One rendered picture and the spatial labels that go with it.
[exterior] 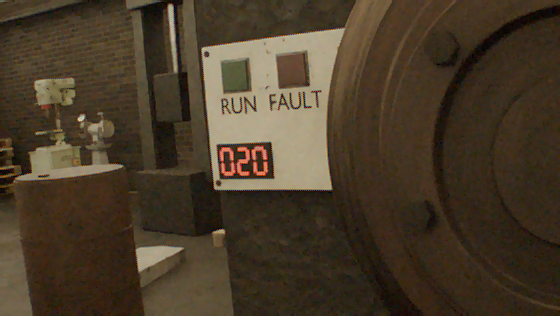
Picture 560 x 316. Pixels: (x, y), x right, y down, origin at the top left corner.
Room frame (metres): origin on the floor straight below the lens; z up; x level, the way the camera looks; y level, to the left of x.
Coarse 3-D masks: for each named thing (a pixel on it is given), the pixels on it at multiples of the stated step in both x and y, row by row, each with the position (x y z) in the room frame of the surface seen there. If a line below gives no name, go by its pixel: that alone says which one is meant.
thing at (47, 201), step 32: (32, 192) 3.03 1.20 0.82; (64, 192) 3.02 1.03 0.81; (96, 192) 3.09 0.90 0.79; (128, 192) 3.35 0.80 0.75; (32, 224) 3.05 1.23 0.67; (64, 224) 3.02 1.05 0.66; (96, 224) 3.07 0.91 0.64; (128, 224) 3.26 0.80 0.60; (32, 256) 3.07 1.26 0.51; (64, 256) 3.01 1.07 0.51; (96, 256) 3.06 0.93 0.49; (128, 256) 3.22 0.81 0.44; (32, 288) 3.10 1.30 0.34; (64, 288) 3.01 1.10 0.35; (96, 288) 3.05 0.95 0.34; (128, 288) 3.18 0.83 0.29
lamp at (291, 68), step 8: (280, 56) 0.79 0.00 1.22; (288, 56) 0.78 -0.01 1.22; (296, 56) 0.78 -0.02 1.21; (304, 56) 0.77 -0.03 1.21; (280, 64) 0.79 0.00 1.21; (288, 64) 0.78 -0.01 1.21; (296, 64) 0.78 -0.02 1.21; (304, 64) 0.77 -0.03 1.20; (280, 72) 0.79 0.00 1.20; (288, 72) 0.78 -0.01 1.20; (296, 72) 0.78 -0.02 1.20; (304, 72) 0.77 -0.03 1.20; (280, 80) 0.79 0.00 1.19; (288, 80) 0.78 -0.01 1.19; (296, 80) 0.78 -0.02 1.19; (304, 80) 0.77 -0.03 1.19
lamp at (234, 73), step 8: (224, 64) 0.83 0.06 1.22; (232, 64) 0.82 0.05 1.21; (240, 64) 0.82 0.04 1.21; (224, 72) 0.83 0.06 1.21; (232, 72) 0.82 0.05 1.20; (240, 72) 0.82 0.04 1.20; (224, 80) 0.83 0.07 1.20; (232, 80) 0.83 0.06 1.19; (240, 80) 0.82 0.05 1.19; (224, 88) 0.83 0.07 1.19; (232, 88) 0.83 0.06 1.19; (240, 88) 0.82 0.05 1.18; (248, 88) 0.82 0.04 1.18
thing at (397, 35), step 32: (416, 0) 0.55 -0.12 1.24; (448, 0) 0.51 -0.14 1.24; (384, 32) 0.56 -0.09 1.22; (416, 32) 0.53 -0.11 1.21; (384, 64) 0.57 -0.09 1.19; (384, 96) 0.55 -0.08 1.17; (384, 128) 0.55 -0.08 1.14; (384, 160) 0.55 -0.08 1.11; (384, 192) 0.57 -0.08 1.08; (384, 224) 0.57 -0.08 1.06; (384, 256) 0.57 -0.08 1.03; (416, 256) 0.54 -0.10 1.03; (416, 288) 0.56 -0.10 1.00
